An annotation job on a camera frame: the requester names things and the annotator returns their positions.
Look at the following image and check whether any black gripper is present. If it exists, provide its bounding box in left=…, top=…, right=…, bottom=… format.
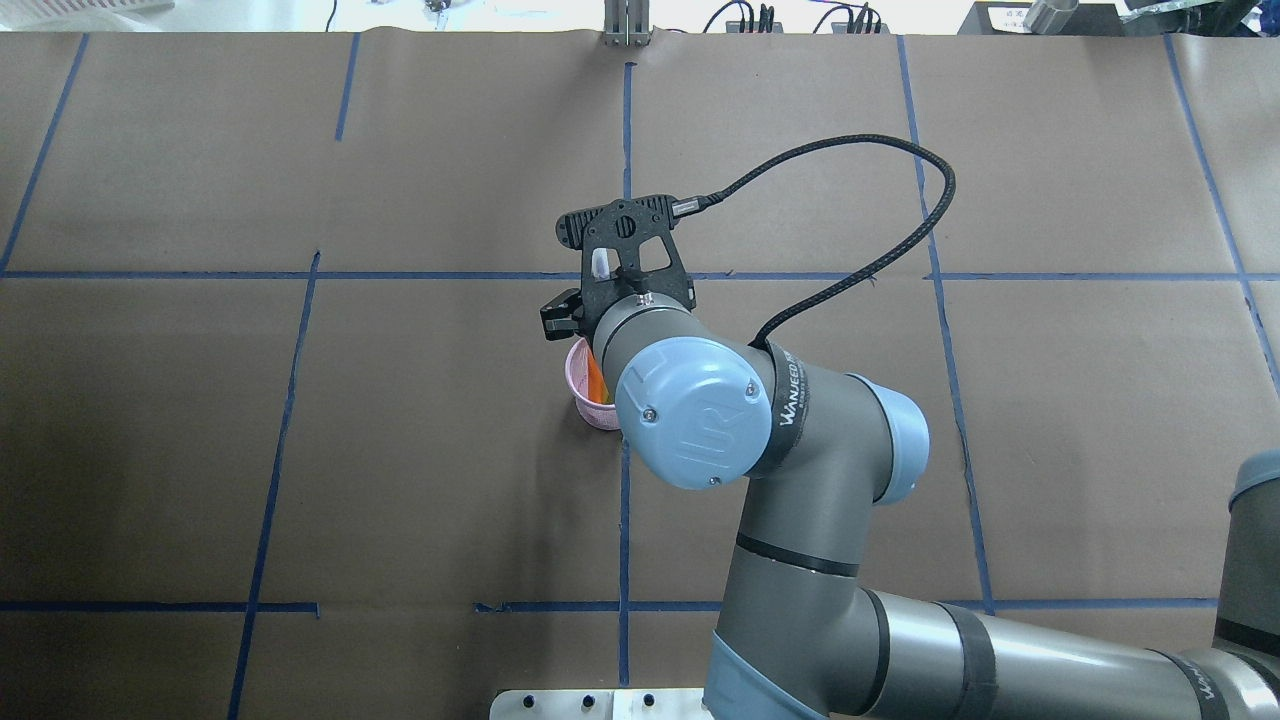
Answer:
left=540, top=284, right=621, bottom=342

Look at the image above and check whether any orange marker pen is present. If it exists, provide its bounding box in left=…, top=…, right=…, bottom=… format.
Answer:
left=585, top=347, right=611, bottom=405

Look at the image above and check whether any purple marker pen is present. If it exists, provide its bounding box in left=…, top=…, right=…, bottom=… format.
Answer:
left=589, top=249, right=613, bottom=282

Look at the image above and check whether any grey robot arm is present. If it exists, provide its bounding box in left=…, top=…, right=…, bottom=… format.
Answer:
left=786, top=275, right=1277, bottom=652

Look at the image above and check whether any pink mesh pen holder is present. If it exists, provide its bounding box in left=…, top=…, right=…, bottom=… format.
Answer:
left=564, top=338, right=620, bottom=430

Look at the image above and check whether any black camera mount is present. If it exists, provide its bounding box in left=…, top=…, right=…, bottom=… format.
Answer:
left=554, top=193, right=698, bottom=310

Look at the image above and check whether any right black braided cable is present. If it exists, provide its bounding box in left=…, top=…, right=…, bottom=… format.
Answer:
left=672, top=136, right=957, bottom=348

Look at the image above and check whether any aluminium frame post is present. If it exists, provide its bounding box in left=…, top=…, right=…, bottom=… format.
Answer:
left=602, top=0, right=652, bottom=47

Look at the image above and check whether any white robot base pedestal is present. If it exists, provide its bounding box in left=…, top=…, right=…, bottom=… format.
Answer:
left=489, top=688, right=713, bottom=719

